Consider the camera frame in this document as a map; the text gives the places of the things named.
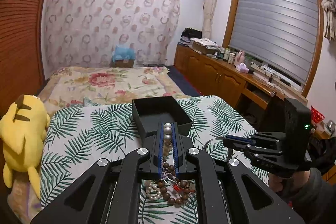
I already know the white power strip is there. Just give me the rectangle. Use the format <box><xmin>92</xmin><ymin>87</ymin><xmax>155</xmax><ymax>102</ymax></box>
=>
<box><xmin>251</xmin><ymin>63</ymin><xmax>280</xmax><ymax>84</ymax></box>

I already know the wooden sideboard cabinet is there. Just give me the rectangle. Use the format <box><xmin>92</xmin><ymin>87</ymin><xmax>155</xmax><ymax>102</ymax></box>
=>
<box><xmin>173</xmin><ymin>44</ymin><xmax>308</xmax><ymax>114</ymax></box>

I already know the brown wooden bead bracelet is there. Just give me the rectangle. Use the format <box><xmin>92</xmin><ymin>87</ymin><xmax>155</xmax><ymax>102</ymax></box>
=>
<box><xmin>156</xmin><ymin>161</ymin><xmax>197</xmax><ymax>205</ymax></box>

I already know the pink bunny figurine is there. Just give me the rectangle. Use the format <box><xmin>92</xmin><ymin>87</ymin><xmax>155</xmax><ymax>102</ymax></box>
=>
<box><xmin>234</xmin><ymin>51</ymin><xmax>245</xmax><ymax>66</ymax></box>

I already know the right forearm dark sleeve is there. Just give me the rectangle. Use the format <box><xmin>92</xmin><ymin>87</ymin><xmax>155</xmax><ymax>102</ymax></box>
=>
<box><xmin>277</xmin><ymin>168</ymin><xmax>335</xmax><ymax>223</ymax></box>

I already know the blue plush toy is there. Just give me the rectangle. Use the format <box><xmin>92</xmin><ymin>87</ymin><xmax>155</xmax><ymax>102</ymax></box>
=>
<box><xmin>111</xmin><ymin>46</ymin><xmax>135</xmax><ymax>63</ymax></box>

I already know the small white pearl necklace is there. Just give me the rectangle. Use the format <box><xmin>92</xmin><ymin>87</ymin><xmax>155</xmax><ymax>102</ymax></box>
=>
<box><xmin>144</xmin><ymin>179</ymin><xmax>161</xmax><ymax>202</ymax></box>

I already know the right hand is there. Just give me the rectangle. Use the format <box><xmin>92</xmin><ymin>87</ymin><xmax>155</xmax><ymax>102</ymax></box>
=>
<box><xmin>268</xmin><ymin>171</ymin><xmax>310</xmax><ymax>193</ymax></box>

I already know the black jewelry box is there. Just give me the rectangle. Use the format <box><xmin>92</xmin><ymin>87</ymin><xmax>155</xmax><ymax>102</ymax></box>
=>
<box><xmin>131</xmin><ymin>96</ymin><xmax>193</xmax><ymax>141</ymax></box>

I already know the red plastic basket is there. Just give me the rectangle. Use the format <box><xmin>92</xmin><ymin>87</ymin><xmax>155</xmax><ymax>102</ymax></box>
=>
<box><xmin>310</xmin><ymin>106</ymin><xmax>325</xmax><ymax>123</ymax></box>

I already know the patterned lace curtain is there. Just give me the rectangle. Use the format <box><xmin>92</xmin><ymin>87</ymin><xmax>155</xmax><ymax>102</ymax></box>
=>
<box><xmin>43</xmin><ymin>0</ymin><xmax>180</xmax><ymax>72</ymax></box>

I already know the folded clothes pile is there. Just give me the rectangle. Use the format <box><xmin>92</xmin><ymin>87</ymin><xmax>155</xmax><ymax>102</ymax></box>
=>
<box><xmin>179</xmin><ymin>28</ymin><xmax>202</xmax><ymax>47</ymax></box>

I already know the yellow Pikachu plush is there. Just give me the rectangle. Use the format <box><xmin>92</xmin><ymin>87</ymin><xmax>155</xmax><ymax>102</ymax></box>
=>
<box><xmin>1</xmin><ymin>95</ymin><xmax>51</xmax><ymax>198</ymax></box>

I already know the floral bed quilt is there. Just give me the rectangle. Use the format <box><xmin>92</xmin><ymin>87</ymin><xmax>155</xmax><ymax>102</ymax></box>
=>
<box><xmin>38</xmin><ymin>67</ymin><xmax>189</xmax><ymax>116</ymax></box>

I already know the brown louvered wardrobe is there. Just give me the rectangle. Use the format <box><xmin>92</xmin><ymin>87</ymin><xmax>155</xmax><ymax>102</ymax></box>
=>
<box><xmin>1</xmin><ymin>0</ymin><xmax>45</xmax><ymax>115</ymax></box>

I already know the brown cardboard box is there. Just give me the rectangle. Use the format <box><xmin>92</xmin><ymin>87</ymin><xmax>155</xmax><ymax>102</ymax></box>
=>
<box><xmin>110</xmin><ymin>59</ymin><xmax>134</xmax><ymax>68</ymax></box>

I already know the grey window blind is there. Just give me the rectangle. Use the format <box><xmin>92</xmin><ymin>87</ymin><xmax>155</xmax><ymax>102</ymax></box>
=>
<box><xmin>230</xmin><ymin>0</ymin><xmax>319</xmax><ymax>84</ymax></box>

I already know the pink tissue box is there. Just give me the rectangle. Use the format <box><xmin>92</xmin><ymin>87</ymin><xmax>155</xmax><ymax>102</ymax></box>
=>
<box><xmin>235</xmin><ymin>63</ymin><xmax>249</xmax><ymax>73</ymax></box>

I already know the palm leaf print bedsheet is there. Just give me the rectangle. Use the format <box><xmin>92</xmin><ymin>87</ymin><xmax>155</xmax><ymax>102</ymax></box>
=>
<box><xmin>39</xmin><ymin>95</ymin><xmax>271</xmax><ymax>224</ymax></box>

